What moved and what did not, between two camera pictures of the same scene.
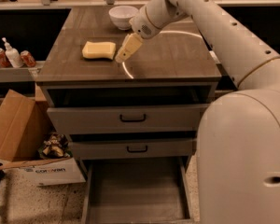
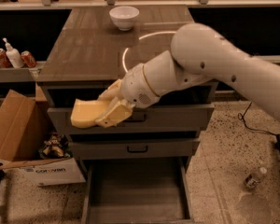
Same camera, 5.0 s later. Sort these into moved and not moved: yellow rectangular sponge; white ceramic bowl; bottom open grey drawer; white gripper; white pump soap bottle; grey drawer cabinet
Moved: yellow rectangular sponge; white gripper
Not moved: white pump soap bottle; bottom open grey drawer; white ceramic bowl; grey drawer cabinet
